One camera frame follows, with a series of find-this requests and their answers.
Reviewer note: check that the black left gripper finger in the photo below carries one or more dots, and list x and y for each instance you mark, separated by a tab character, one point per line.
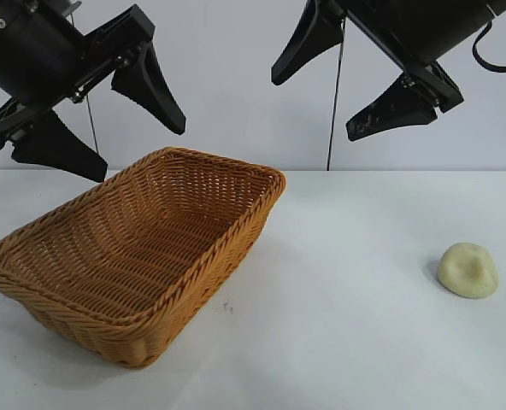
60	149
150	89

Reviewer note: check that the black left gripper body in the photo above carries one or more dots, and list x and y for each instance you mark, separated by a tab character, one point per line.
26	51

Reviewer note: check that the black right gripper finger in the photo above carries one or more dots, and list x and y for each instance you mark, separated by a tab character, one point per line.
394	113
308	42

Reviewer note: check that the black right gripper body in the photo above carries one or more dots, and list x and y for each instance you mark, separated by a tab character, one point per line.
419	30

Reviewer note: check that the orange woven wicker basket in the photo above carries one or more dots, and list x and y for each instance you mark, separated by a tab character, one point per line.
150	239

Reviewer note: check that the pale yellow egg yolk pastry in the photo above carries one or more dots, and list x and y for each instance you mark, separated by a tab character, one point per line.
466	271

